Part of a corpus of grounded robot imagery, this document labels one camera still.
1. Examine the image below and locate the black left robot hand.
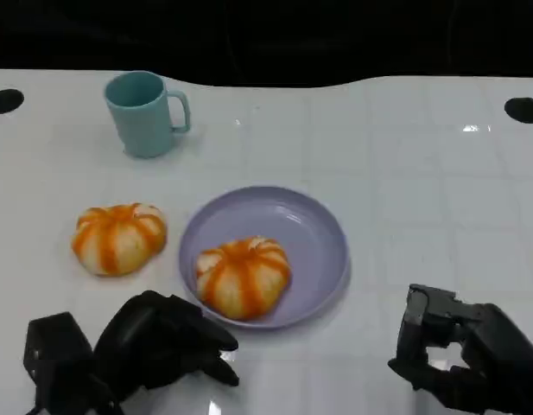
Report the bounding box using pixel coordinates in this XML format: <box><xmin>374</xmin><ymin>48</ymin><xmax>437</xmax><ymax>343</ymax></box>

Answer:
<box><xmin>92</xmin><ymin>290</ymin><xmax>241</xmax><ymax>403</ymax></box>

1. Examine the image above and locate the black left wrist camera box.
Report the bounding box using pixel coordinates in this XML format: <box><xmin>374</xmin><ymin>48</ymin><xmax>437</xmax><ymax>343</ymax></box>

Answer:
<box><xmin>23</xmin><ymin>311</ymin><xmax>97</xmax><ymax>390</ymax></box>

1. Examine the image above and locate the pale green mug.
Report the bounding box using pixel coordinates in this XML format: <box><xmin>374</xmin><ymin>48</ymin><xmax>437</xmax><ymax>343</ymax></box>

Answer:
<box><xmin>104</xmin><ymin>71</ymin><xmax>193</xmax><ymax>160</ymax></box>

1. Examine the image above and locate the lilac plate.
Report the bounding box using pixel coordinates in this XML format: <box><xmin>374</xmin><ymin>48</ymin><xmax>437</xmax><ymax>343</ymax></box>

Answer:
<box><xmin>178</xmin><ymin>185</ymin><xmax>351</xmax><ymax>332</ymax></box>

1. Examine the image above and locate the orange white toy bread roll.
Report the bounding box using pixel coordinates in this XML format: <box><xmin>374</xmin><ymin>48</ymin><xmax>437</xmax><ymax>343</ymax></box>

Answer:
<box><xmin>194</xmin><ymin>235</ymin><xmax>292</xmax><ymax>322</ymax></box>
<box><xmin>72</xmin><ymin>202</ymin><xmax>168</xmax><ymax>278</ymax></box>

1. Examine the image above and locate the black table cable hole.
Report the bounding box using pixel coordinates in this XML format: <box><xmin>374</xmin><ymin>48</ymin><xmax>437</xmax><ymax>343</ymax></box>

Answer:
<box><xmin>504</xmin><ymin>97</ymin><xmax>533</xmax><ymax>125</ymax></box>
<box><xmin>0</xmin><ymin>89</ymin><xmax>25</xmax><ymax>116</ymax></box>

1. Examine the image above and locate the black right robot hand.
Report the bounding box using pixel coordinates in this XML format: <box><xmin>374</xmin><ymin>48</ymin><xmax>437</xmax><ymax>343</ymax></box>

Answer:
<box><xmin>387</xmin><ymin>283</ymin><xmax>533</xmax><ymax>415</ymax></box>

